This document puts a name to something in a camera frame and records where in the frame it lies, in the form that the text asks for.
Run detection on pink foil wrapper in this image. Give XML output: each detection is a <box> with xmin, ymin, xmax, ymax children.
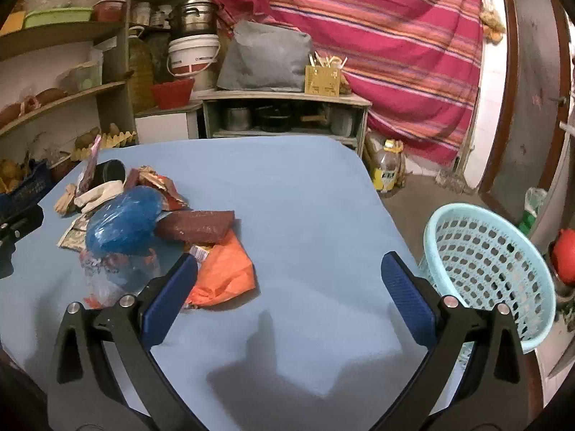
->
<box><xmin>75</xmin><ymin>134</ymin><xmax>102</xmax><ymax>196</ymax></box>

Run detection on blue plastic bag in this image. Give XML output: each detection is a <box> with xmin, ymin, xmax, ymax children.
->
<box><xmin>85</xmin><ymin>186</ymin><xmax>163</xmax><ymax>257</ymax></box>

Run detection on orange snack wrapper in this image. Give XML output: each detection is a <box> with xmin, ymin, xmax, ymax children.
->
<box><xmin>184</xmin><ymin>230</ymin><xmax>256</xmax><ymax>309</ymax></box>

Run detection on dark blue crate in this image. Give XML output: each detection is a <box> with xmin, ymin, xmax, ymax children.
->
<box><xmin>0</xmin><ymin>159</ymin><xmax>52</xmax><ymax>220</ymax></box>

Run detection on crumpled brown paper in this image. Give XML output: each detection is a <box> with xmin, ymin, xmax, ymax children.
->
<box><xmin>54</xmin><ymin>183</ymin><xmax>77</xmax><ymax>217</ymax></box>

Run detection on dirty printed paper bag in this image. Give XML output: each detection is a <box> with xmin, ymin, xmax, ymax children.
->
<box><xmin>56</xmin><ymin>214</ymin><xmax>89</xmax><ymax>252</ymax></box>

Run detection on clear plastic red-print bag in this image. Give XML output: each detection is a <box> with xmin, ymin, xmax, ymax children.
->
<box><xmin>79</xmin><ymin>248</ymin><xmax>162</xmax><ymax>309</ymax></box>

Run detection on black cup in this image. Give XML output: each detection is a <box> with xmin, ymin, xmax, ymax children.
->
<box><xmin>91</xmin><ymin>159</ymin><xmax>126</xmax><ymax>189</ymax></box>

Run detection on light blue laundry basket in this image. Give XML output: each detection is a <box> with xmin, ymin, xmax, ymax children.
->
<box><xmin>419</xmin><ymin>203</ymin><xmax>556</xmax><ymax>353</ymax></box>

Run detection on yellow egg tray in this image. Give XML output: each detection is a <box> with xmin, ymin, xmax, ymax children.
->
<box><xmin>70</xmin><ymin>124</ymin><xmax>137</xmax><ymax>162</ymax></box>

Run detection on red crumpled wrapper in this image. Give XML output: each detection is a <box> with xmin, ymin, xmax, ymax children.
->
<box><xmin>124</xmin><ymin>166</ymin><xmax>189</xmax><ymax>211</ymax></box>

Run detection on brown scouring pad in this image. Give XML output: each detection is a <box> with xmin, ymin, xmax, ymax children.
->
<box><xmin>154</xmin><ymin>210</ymin><xmax>235</xmax><ymax>244</ymax></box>

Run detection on green bin with bag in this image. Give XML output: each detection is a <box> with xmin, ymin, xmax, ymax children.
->
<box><xmin>519</xmin><ymin>187</ymin><xmax>548</xmax><ymax>236</ymax></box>

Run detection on white cabinet box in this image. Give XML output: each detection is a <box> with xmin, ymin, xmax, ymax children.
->
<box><xmin>134</xmin><ymin>102</ymin><xmax>202</xmax><ymax>144</ymax></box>

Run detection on red plastic basin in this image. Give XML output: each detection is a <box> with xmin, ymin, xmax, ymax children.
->
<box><xmin>150</xmin><ymin>78</ymin><xmax>194</xmax><ymax>110</ymax></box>

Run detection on green plastic tray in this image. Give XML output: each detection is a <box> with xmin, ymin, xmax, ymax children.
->
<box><xmin>23</xmin><ymin>7</ymin><xmax>93</xmax><ymax>28</ymax></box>

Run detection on oil bottle yellow label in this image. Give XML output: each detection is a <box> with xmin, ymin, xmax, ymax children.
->
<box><xmin>372</xmin><ymin>139</ymin><xmax>404</xmax><ymax>194</ymax></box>

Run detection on white plastic bucket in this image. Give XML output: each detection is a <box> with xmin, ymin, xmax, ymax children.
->
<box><xmin>167</xmin><ymin>34</ymin><xmax>221</xmax><ymax>77</ymax></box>

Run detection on grey low shelf cabinet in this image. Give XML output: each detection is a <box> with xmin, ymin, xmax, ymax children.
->
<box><xmin>193</xmin><ymin>89</ymin><xmax>371</xmax><ymax>156</ymax></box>

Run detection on steel cooking pot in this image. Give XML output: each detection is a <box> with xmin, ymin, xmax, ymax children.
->
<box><xmin>169</xmin><ymin>0</ymin><xmax>217</xmax><ymax>38</ymax></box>

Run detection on brown framed door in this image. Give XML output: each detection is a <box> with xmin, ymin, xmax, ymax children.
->
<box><xmin>479</xmin><ymin>0</ymin><xmax>571</xmax><ymax>224</ymax></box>

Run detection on grey cloth cover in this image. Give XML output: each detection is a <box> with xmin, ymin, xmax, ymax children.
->
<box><xmin>217</xmin><ymin>20</ymin><xmax>313</xmax><ymax>92</ymax></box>

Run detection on yellow utensil holder box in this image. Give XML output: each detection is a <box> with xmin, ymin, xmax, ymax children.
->
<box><xmin>304</xmin><ymin>52</ymin><xmax>352</xmax><ymax>97</ymax></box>

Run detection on red striped curtain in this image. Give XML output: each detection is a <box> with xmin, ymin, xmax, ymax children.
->
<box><xmin>215</xmin><ymin>0</ymin><xmax>482</xmax><ymax>166</ymax></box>

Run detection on wooden wall shelf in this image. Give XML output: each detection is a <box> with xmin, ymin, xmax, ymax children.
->
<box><xmin>1</xmin><ymin>19</ymin><xmax>134</xmax><ymax>162</ymax></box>

